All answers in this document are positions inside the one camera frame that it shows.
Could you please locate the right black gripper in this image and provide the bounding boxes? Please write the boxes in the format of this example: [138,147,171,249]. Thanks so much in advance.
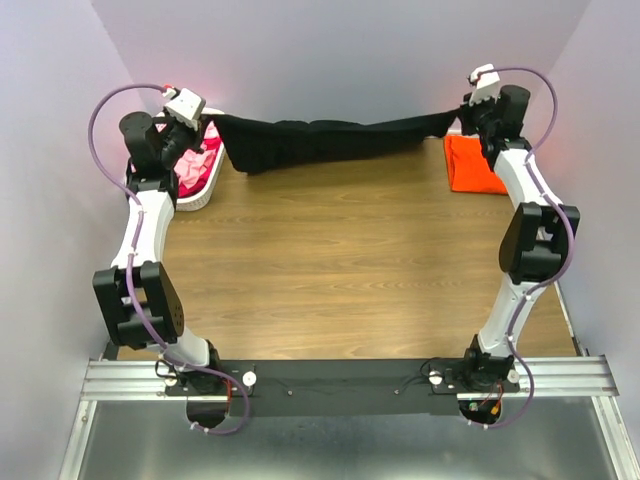
[456,89,496,139]

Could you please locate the black t shirt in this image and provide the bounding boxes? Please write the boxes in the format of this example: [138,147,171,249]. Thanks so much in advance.
[213,109,459,175]

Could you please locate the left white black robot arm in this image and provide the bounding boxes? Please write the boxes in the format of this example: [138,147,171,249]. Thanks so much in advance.
[92,107,231,395]

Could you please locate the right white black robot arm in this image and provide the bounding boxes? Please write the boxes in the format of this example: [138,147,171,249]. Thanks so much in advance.
[459,85,580,392]

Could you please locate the light pink t shirt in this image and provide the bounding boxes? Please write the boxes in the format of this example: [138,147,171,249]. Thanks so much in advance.
[174,123,221,188]

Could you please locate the magenta t shirt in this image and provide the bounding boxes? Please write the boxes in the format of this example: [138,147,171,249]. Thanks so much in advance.
[173,137,223,199]

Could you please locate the folded orange t shirt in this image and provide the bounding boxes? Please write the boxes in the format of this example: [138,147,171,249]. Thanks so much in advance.
[444,135,507,195]

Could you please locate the white plastic laundry basket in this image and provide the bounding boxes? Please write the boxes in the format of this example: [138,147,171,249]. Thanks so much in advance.
[124,107,227,214]

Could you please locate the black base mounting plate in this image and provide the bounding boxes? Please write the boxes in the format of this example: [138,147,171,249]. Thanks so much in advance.
[164,357,524,419]

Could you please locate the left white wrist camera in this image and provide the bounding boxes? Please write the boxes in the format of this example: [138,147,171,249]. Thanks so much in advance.
[162,87,206,131]

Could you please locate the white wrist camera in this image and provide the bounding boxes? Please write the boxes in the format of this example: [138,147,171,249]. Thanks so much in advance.
[467,63,500,106]
[162,87,206,131]

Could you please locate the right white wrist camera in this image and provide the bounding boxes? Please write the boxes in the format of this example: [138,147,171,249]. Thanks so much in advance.
[467,63,500,106]

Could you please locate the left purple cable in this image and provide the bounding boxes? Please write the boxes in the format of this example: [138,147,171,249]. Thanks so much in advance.
[88,82,251,436]

